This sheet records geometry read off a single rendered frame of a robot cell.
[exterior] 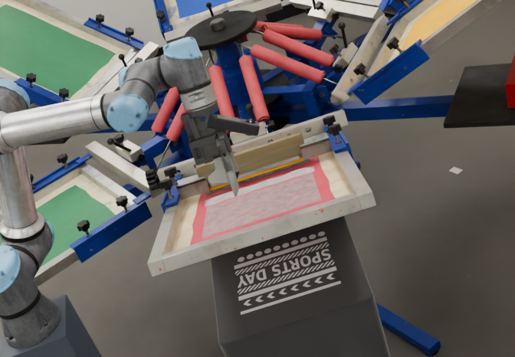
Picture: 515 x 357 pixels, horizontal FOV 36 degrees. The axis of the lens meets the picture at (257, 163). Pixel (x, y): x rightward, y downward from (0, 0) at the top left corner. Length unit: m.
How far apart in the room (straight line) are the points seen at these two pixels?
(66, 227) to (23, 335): 0.97
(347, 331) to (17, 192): 0.97
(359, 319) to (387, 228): 1.76
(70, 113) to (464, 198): 2.69
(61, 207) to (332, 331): 1.34
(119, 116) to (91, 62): 2.12
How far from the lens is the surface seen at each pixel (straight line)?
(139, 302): 4.11
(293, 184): 2.35
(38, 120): 1.73
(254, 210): 2.23
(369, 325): 2.26
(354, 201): 1.94
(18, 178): 2.03
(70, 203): 3.17
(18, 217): 2.09
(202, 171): 2.52
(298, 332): 2.23
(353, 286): 2.25
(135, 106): 1.61
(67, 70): 3.68
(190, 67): 1.70
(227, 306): 2.34
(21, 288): 2.07
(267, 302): 2.29
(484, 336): 3.35
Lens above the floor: 2.42
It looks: 30 degrees down
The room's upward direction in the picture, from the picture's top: 20 degrees counter-clockwise
